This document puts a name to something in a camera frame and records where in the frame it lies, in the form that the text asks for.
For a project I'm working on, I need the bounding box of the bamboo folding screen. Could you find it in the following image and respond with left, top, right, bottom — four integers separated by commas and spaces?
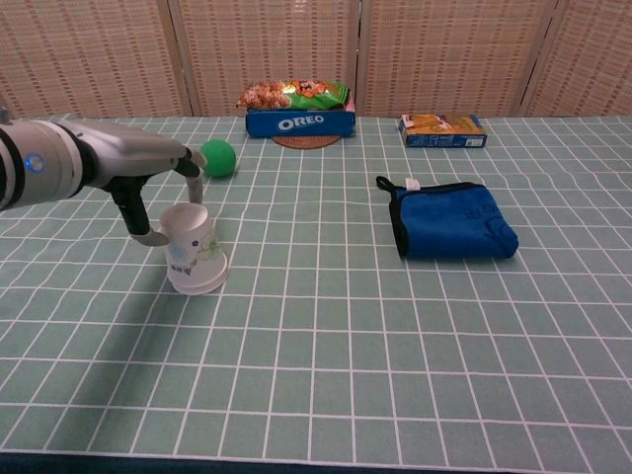
0, 0, 632, 120

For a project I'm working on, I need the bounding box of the orange blue biscuit box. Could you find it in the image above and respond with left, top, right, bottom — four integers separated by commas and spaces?
397, 113, 490, 149

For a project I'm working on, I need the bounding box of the green checkered tablecloth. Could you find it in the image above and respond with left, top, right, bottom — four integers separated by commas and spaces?
0, 114, 632, 469

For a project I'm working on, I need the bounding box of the white paper cup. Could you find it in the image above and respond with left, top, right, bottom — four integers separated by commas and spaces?
161, 202, 228, 292
170, 254, 230, 297

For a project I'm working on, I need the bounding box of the folded blue towel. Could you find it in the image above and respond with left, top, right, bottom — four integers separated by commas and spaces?
375, 175, 520, 262

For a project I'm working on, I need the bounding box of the green ball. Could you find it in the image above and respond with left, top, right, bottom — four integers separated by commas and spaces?
198, 139, 238, 180

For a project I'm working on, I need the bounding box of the round brown woven coaster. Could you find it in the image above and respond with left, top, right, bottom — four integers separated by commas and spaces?
270, 132, 343, 150

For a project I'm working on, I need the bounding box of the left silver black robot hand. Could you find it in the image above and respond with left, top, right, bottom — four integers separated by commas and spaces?
73, 121, 207, 248

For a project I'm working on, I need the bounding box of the blue Oreo box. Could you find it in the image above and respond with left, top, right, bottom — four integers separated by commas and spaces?
244, 106, 358, 140

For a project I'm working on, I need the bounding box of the green orange snack bag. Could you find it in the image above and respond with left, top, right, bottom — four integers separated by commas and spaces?
236, 78, 354, 113

